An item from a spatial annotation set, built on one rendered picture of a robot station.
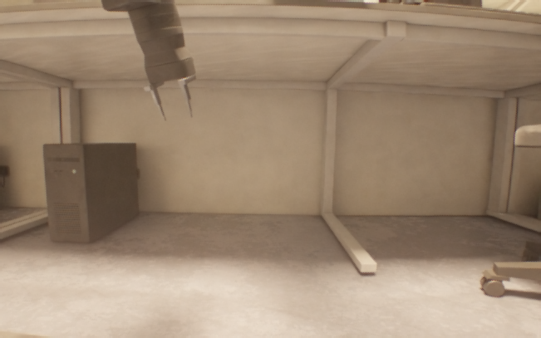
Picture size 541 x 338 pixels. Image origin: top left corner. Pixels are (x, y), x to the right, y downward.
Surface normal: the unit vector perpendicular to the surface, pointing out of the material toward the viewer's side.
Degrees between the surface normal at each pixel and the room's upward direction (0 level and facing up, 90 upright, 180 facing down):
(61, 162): 90
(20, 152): 90
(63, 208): 90
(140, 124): 90
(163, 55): 110
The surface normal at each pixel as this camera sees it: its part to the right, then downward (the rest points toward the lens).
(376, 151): 0.00, 0.11
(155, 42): -0.11, 0.62
